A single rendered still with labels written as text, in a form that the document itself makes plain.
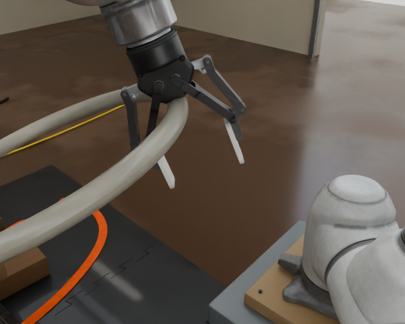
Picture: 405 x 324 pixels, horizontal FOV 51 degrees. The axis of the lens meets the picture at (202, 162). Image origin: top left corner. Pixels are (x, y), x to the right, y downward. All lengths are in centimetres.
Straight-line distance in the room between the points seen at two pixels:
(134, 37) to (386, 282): 48
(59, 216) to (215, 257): 183
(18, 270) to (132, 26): 173
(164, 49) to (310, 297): 61
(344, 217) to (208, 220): 172
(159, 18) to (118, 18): 5
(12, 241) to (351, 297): 51
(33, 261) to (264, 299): 143
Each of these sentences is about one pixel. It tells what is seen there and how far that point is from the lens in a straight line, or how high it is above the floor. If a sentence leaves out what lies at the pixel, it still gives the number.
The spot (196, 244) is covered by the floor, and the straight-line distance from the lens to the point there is 232.
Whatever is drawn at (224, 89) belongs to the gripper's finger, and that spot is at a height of 133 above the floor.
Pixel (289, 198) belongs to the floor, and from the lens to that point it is 270.
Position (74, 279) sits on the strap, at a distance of 220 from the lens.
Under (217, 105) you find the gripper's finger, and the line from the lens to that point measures 62.
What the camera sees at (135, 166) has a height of 131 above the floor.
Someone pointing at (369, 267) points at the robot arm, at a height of 109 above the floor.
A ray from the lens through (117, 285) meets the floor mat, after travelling 214.
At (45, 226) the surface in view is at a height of 128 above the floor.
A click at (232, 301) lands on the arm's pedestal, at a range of 100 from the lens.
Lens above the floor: 156
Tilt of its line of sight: 31 degrees down
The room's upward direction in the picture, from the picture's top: straight up
